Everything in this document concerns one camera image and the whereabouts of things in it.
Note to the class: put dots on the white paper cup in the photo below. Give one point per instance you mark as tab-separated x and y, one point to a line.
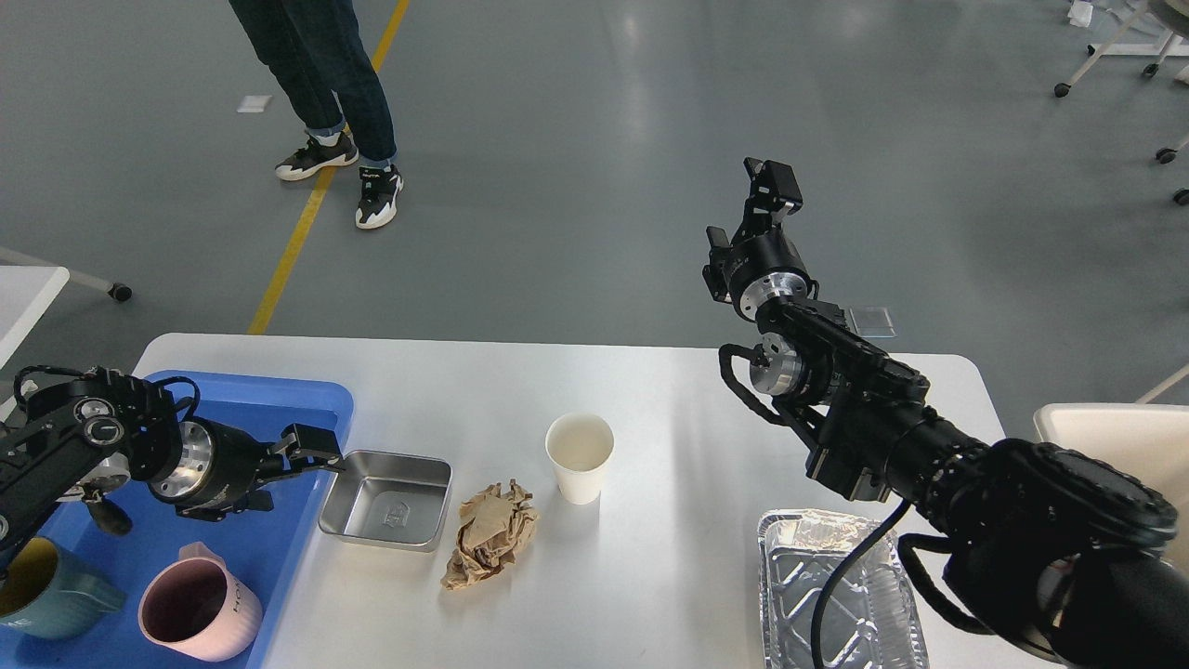
579	446

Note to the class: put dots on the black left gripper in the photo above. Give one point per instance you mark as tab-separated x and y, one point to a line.
219	471

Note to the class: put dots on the person in dark jeans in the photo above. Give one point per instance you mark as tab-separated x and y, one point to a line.
314	52

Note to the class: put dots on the white wheeled frame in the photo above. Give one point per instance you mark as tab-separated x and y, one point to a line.
1171	41

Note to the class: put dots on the white side table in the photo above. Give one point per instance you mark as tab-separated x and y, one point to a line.
26	293

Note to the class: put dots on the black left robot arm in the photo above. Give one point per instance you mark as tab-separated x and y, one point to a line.
89	432

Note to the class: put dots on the teal ceramic mug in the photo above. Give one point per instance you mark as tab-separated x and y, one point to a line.
51	593

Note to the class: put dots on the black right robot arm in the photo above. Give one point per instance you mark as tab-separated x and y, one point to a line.
1058	553

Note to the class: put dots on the cream plastic bin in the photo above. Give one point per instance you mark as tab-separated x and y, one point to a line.
1147	441

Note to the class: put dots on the stainless steel square tray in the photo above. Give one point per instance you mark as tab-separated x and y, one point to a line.
389	500

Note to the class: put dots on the blue plastic tray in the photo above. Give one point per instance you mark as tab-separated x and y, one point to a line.
261	548

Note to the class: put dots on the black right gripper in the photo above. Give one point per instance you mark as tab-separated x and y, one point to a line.
760	263

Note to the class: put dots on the pink plastic mug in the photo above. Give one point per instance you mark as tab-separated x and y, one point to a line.
198	607

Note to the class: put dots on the crumpled brown paper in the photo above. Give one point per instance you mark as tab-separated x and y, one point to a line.
496	525

